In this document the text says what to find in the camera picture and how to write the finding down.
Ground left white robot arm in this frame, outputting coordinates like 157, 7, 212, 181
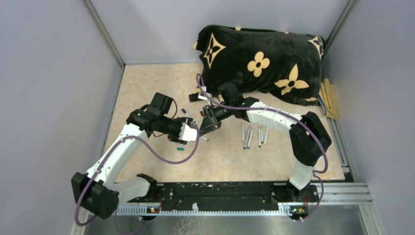
71, 93, 200, 226

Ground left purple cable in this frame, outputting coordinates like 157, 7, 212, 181
74, 124, 201, 235

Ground barcode white blue pen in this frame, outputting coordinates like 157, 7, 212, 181
243, 127, 251, 150

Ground purple cable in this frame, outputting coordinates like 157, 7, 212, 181
196, 73, 329, 222
74, 124, 201, 235

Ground yellow cloth bundle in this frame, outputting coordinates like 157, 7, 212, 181
318, 78, 340, 120

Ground yellow capped white marker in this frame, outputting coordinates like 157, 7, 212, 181
264, 127, 269, 144

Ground black floral plush blanket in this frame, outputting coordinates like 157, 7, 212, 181
193, 24, 326, 106

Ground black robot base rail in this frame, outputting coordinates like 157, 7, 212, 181
130, 181, 319, 212

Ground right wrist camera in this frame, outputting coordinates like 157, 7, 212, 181
196, 92, 212, 101

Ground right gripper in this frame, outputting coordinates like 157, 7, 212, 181
198, 102, 233, 138

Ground white marker blue text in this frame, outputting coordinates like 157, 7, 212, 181
259, 126, 264, 144

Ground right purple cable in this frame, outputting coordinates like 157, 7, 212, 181
196, 73, 329, 222

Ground green capped white marker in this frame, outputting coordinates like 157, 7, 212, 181
246, 127, 253, 149

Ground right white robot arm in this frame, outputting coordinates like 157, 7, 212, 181
198, 81, 332, 202

